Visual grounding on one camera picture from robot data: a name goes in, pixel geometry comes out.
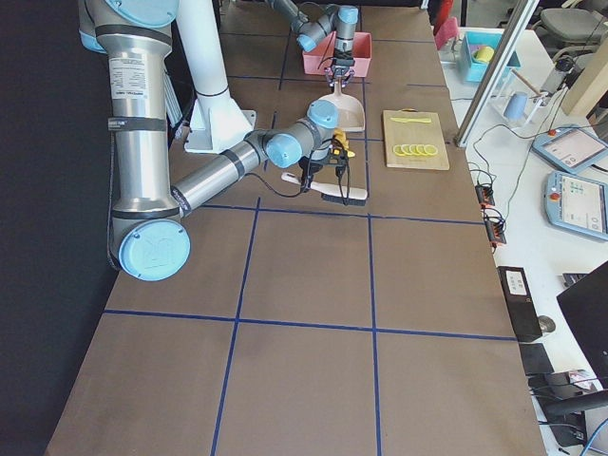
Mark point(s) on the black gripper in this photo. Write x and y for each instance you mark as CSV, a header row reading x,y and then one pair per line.
x,y
325,161
342,61

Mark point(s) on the lemon slice farthest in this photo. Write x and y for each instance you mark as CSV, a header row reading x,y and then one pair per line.
x,y
398,150

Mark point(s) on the lemon slice middle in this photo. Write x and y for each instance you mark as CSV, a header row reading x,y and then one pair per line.
x,y
413,150

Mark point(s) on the orange black connector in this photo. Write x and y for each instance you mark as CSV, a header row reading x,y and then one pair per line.
x,y
495,228
485,195

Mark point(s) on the teach pendant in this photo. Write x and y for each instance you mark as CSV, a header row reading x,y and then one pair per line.
x,y
576,204
570,148

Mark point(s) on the pink plastic bin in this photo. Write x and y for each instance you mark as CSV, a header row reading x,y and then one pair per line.
x,y
316,62

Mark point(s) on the beige plastic dustpan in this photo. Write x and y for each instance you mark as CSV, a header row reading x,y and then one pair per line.
x,y
351,113

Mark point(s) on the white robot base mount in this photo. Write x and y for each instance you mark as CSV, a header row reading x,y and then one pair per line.
x,y
217,121

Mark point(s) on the bamboo cutting board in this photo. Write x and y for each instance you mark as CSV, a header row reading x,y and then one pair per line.
x,y
414,133

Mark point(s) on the teach pendant far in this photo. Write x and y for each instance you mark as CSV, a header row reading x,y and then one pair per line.
x,y
570,148

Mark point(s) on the teach pendant near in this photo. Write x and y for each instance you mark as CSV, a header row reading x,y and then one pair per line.
x,y
576,204

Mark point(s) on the orange black connector far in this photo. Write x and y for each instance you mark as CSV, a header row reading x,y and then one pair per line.
x,y
485,195

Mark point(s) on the yellow plastic knife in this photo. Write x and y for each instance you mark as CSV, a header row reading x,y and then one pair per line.
x,y
403,120

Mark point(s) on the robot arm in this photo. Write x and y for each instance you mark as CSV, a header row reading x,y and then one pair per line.
x,y
340,20
147,237

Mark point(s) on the orange black connector near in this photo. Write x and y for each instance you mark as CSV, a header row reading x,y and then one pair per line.
x,y
495,228

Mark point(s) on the lemon slice nearest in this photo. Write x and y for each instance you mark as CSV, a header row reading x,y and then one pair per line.
x,y
430,150

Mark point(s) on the teal storage box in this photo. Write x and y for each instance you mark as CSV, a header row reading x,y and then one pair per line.
x,y
477,51

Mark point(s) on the beige hand brush black bristles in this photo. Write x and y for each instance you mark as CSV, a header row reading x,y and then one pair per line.
x,y
330,192

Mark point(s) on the black box with label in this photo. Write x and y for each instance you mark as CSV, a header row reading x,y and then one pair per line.
x,y
519,303

